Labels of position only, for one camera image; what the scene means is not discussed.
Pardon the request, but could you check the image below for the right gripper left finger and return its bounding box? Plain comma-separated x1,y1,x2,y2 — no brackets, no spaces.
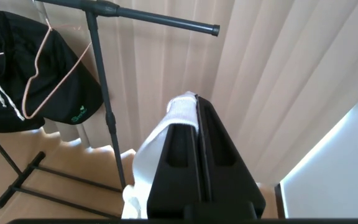
147,123,203,219

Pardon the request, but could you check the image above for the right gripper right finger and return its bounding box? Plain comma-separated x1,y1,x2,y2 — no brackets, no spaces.
196,95,267,219

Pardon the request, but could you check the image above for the white garment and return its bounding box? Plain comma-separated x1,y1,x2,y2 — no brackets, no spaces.
121,90,200,220

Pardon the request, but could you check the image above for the black garment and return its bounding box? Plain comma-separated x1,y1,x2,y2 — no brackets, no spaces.
0,6,104,134

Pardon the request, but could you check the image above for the black clothes rack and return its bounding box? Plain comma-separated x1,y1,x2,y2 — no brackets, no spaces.
0,0,221,219

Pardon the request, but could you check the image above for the beige curtain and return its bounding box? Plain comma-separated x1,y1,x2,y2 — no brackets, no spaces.
0,0,358,188

